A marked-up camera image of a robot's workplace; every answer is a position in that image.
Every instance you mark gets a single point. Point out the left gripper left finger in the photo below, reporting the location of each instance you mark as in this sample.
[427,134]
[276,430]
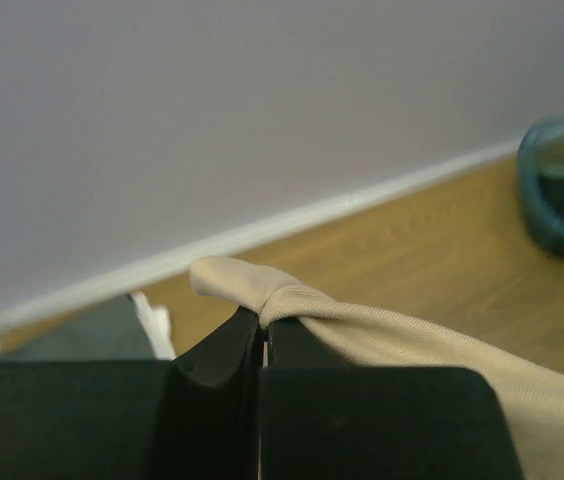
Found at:
[190,418]

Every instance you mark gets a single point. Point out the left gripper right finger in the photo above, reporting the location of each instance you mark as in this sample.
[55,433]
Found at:
[322,417]

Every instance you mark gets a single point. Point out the beige t shirt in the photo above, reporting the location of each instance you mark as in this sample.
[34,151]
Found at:
[532,396]

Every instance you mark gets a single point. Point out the folded white t shirt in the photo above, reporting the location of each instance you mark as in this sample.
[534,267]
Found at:
[155,321]

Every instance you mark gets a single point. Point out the folded grey t shirt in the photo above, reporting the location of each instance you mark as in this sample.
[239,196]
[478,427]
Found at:
[110,331]

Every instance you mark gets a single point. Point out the teal plastic basket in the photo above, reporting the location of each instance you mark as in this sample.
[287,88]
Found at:
[541,154]

